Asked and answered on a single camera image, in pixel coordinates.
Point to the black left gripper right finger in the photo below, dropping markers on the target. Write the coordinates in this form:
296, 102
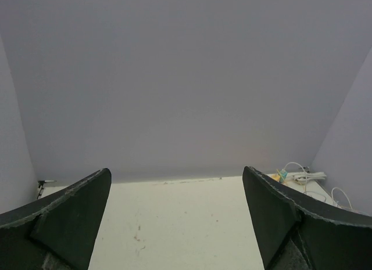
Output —
296, 231

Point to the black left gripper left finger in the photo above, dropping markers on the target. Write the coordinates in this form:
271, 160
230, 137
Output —
57, 231

